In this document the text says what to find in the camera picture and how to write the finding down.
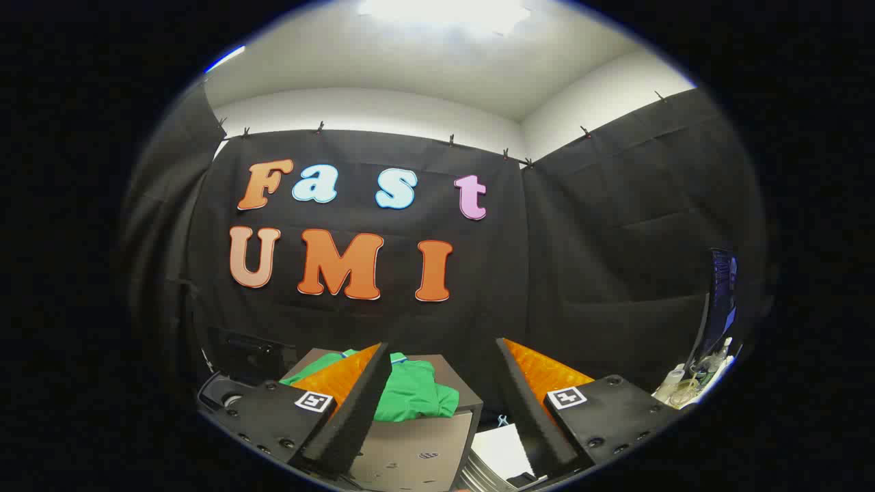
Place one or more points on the large ceiling light panel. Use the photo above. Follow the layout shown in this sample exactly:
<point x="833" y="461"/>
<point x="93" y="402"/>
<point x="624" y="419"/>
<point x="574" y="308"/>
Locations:
<point x="444" y="10"/>

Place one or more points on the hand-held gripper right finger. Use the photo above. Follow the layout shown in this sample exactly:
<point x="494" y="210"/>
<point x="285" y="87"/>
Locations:
<point x="530" y="410"/>

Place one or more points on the clear plastic container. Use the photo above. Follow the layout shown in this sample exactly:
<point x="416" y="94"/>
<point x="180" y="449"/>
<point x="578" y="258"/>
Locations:
<point x="677" y="391"/>

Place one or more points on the dark computer monitor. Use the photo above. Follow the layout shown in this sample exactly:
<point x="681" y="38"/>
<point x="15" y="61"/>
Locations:
<point x="721" y="301"/>

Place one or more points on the green polo shirt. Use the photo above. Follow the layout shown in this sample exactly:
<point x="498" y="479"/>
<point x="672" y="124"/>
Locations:
<point x="410" y="396"/>

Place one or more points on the grey cabinet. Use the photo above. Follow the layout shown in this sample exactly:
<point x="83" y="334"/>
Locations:
<point x="417" y="447"/>

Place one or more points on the silver ribbed object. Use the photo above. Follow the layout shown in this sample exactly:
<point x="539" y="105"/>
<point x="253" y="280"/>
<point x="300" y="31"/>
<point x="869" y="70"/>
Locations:
<point x="482" y="477"/>

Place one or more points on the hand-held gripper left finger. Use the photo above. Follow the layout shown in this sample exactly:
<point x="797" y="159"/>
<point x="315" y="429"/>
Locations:
<point x="355" y="410"/>

